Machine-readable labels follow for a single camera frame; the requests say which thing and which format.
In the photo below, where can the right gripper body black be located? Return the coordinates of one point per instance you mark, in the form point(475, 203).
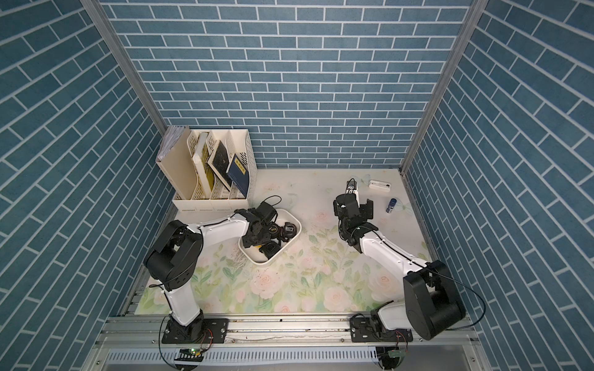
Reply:
point(365, 213)

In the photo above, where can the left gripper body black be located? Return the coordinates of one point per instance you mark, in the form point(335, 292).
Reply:
point(264, 235)

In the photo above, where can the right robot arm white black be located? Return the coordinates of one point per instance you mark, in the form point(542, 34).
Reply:
point(432, 300)

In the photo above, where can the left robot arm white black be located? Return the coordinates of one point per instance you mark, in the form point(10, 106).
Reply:
point(173, 257)

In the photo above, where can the white storage tray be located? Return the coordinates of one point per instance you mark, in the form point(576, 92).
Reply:
point(258, 259)

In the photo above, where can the round black tape measure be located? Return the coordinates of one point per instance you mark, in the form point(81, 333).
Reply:
point(288, 232)

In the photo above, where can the white rectangular box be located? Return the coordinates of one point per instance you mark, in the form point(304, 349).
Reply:
point(379, 185)

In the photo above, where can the small blue bottle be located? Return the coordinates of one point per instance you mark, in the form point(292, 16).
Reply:
point(391, 205)

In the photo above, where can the white plastic file organizer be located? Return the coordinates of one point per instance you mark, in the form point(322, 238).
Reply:
point(222, 200)

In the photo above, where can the floral table mat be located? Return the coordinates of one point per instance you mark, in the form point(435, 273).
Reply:
point(319, 273)

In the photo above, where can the blue cover book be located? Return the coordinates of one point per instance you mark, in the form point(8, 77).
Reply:
point(239, 175)

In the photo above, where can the black cover book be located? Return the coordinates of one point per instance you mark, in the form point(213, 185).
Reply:
point(219, 162)

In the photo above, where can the white and yellow book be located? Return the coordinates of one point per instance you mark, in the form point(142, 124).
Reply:
point(205, 176)

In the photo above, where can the beige file folder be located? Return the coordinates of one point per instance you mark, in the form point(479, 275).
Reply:
point(175, 161)

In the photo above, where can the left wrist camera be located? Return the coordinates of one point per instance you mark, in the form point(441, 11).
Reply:
point(266, 212)

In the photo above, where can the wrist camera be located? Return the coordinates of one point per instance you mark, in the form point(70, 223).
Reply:
point(351, 187)
point(266, 212)

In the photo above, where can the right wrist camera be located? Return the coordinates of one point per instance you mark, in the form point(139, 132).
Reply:
point(351, 187)

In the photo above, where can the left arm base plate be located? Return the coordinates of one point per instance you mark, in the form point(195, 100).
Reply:
point(202, 330)

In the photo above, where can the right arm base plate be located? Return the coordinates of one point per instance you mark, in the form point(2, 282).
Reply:
point(368, 329)

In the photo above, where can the aluminium mounting rail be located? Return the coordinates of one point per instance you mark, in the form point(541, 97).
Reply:
point(281, 342)

